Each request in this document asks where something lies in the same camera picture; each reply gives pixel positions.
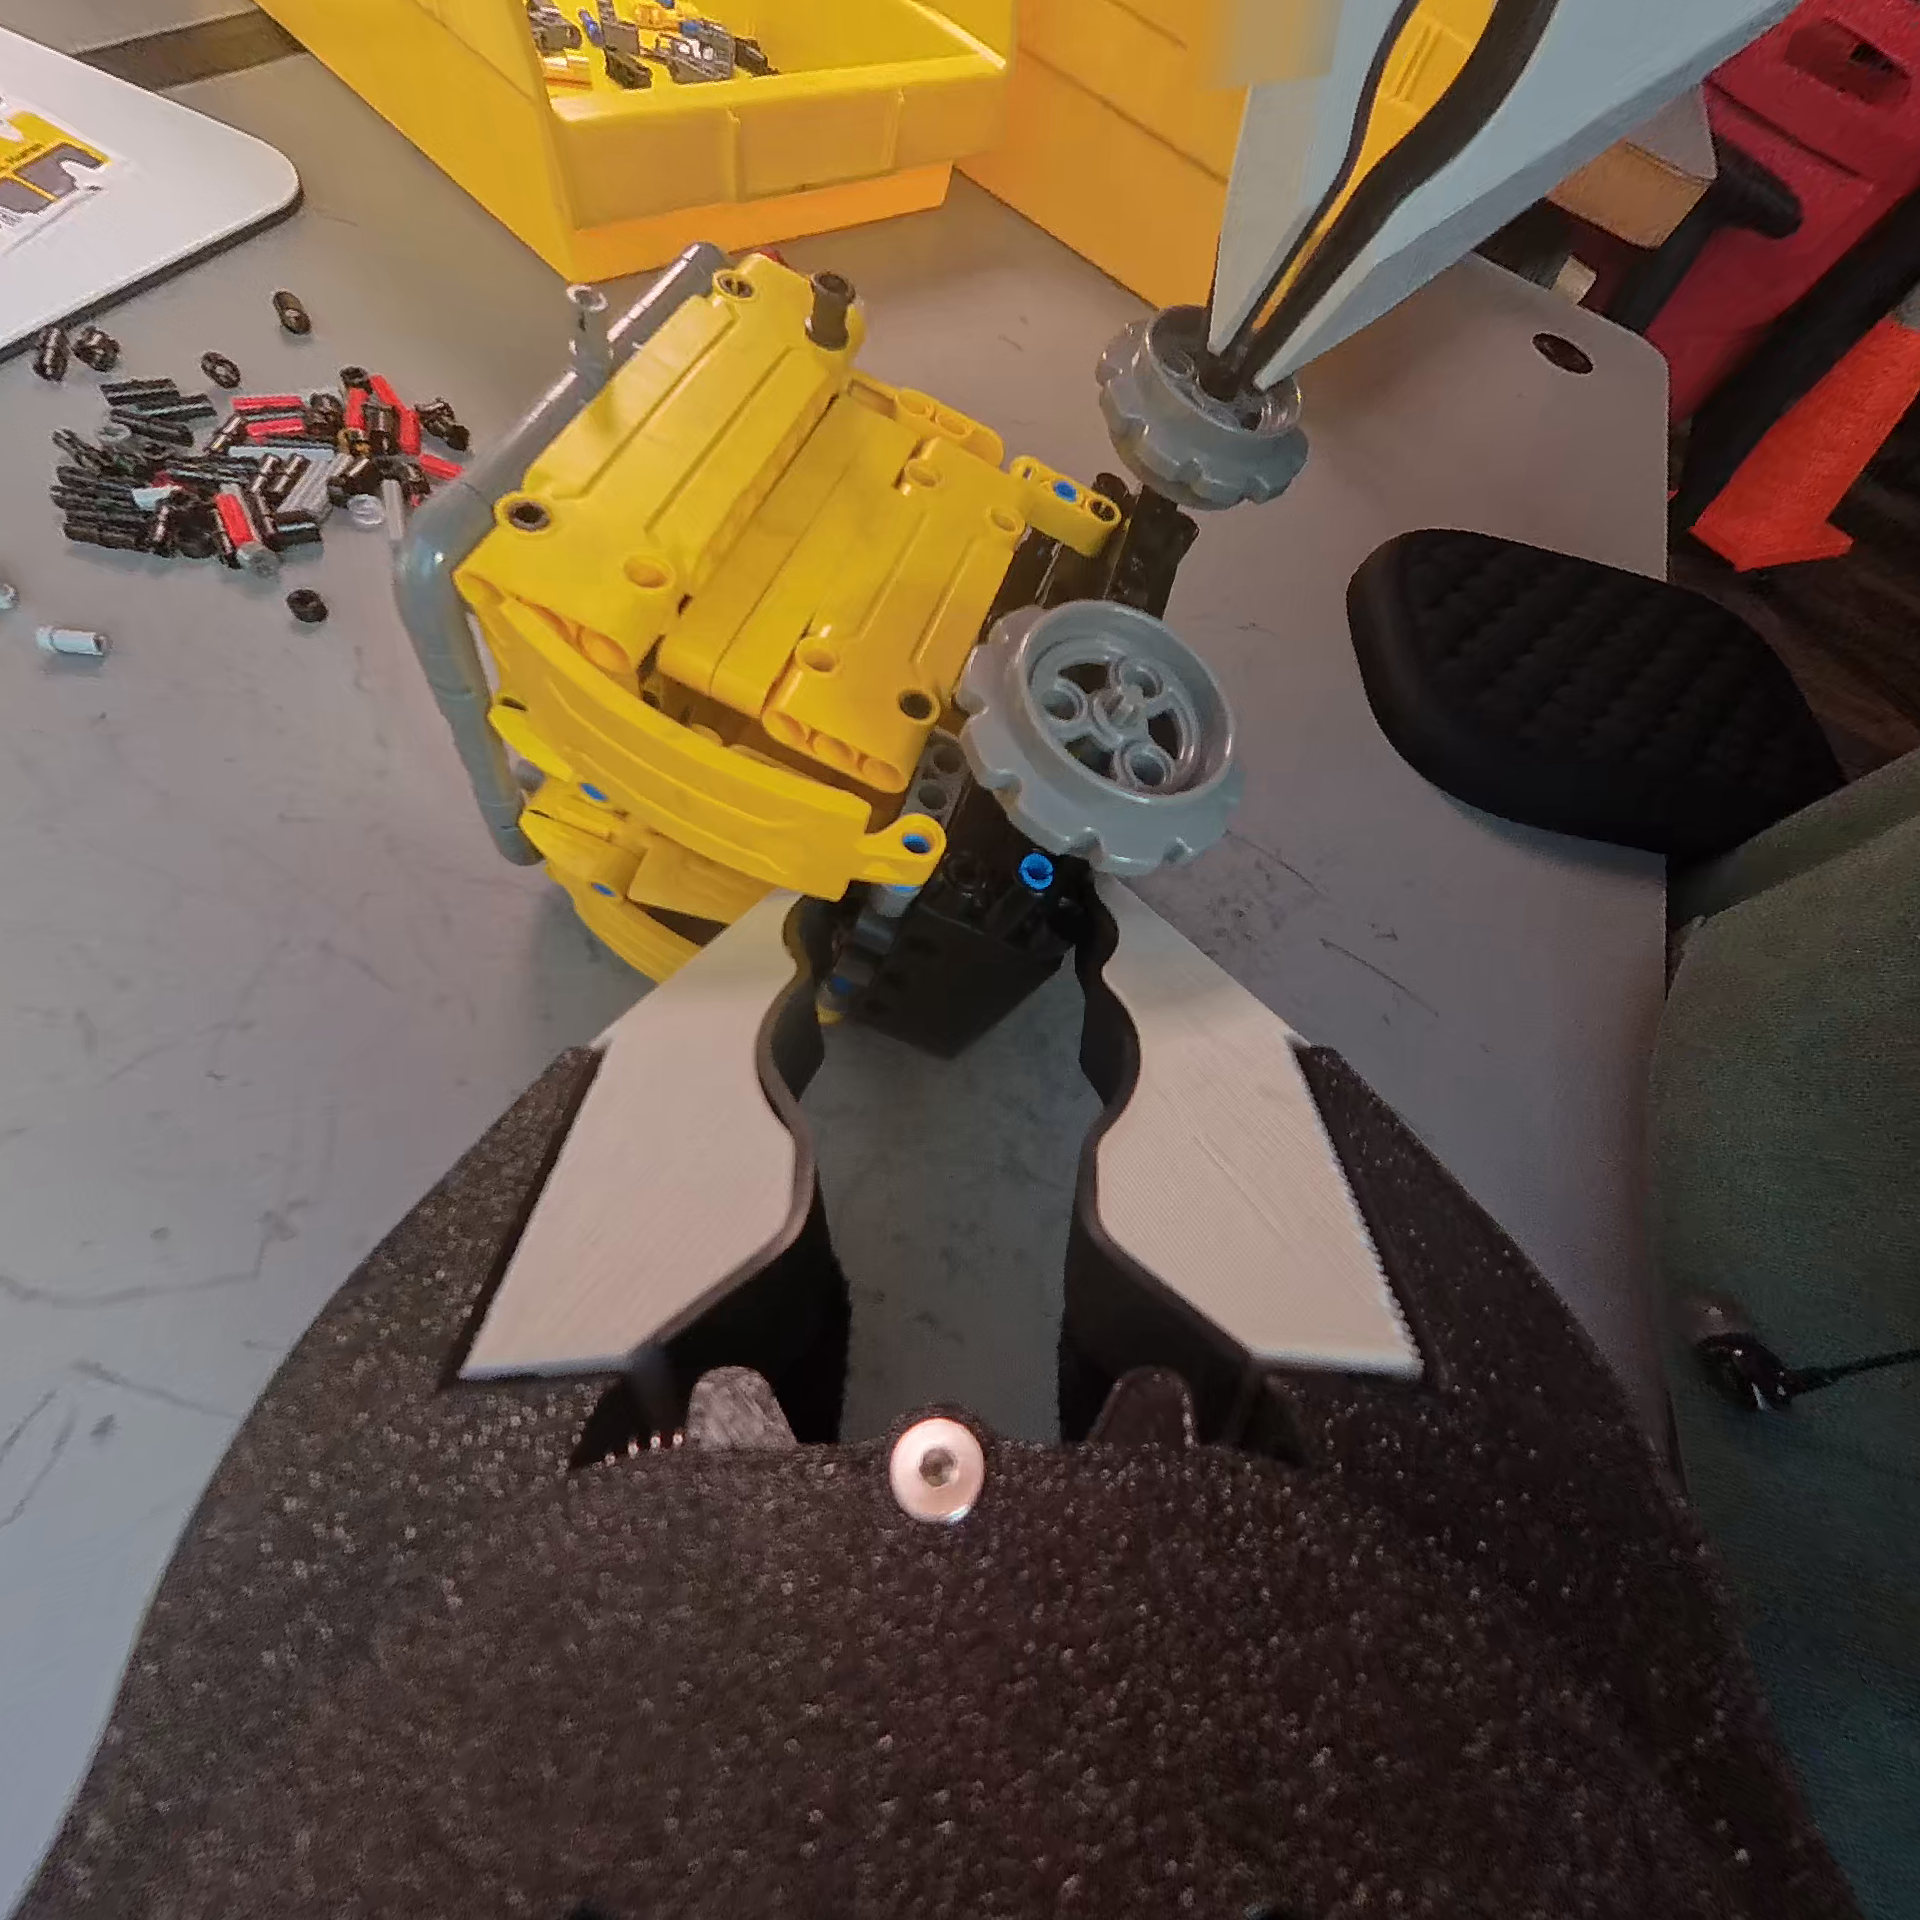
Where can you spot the orange plastic object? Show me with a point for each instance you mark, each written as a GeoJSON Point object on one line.
{"type": "Point", "coordinates": [1816, 437]}

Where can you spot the pile of small lego pins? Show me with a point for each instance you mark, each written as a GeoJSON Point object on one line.
{"type": "Point", "coordinates": [225, 464]}

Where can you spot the yellow lego vehicle model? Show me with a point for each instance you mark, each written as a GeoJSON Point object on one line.
{"type": "Point", "coordinates": [719, 495]}

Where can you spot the black armrest pad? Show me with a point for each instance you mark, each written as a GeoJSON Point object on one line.
{"type": "Point", "coordinates": [1576, 691]}

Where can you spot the grey lego wheel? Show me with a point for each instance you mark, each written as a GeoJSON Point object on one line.
{"type": "Point", "coordinates": [1096, 834]}
{"type": "Point", "coordinates": [1146, 396]}

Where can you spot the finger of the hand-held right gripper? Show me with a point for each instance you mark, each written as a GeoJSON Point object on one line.
{"type": "Point", "coordinates": [1274, 193]}
{"type": "Point", "coordinates": [1591, 106]}

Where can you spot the lego sticker sheet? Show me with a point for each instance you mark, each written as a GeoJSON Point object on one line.
{"type": "Point", "coordinates": [43, 166]}

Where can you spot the red plastic case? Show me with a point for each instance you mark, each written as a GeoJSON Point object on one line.
{"type": "Point", "coordinates": [1816, 135]}

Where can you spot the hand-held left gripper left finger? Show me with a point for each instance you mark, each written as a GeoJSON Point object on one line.
{"type": "Point", "coordinates": [661, 1200]}

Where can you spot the person's green sweatshirt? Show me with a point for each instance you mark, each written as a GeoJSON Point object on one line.
{"type": "Point", "coordinates": [1800, 1124]}

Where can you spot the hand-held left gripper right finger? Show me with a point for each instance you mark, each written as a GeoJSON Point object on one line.
{"type": "Point", "coordinates": [1229, 1200]}

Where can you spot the heap of mixed lego parts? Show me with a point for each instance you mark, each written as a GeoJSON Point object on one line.
{"type": "Point", "coordinates": [661, 52]}

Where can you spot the yellow storage bin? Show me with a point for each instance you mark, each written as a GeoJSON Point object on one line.
{"type": "Point", "coordinates": [1111, 152]}
{"type": "Point", "coordinates": [675, 166]}

